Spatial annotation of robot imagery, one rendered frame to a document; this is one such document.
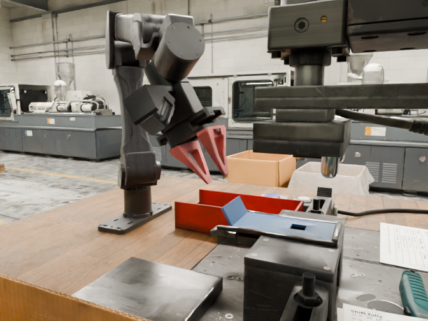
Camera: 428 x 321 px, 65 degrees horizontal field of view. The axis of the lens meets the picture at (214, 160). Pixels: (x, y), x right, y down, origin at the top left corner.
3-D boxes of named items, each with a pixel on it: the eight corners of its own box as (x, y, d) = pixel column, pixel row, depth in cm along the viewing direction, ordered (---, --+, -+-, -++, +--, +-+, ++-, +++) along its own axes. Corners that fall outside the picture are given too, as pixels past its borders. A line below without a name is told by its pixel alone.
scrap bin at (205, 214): (199, 212, 83) (199, 188, 82) (302, 227, 72) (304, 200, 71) (174, 228, 72) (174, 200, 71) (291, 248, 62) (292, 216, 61)
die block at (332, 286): (281, 256, 58) (282, 214, 57) (341, 267, 54) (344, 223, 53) (242, 322, 40) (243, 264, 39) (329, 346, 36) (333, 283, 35)
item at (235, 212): (237, 213, 55) (237, 195, 55) (335, 226, 49) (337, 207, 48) (220, 227, 49) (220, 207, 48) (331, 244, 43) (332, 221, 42)
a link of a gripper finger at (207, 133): (229, 173, 47) (200, 114, 48) (191, 192, 50) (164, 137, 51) (246, 165, 53) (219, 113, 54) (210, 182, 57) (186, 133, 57)
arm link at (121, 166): (161, 162, 75) (154, 158, 80) (121, 164, 71) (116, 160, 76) (162, 189, 76) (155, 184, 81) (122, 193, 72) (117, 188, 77)
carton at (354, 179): (304, 209, 333) (307, 159, 325) (371, 218, 304) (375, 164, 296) (284, 232, 273) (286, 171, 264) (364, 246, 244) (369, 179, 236)
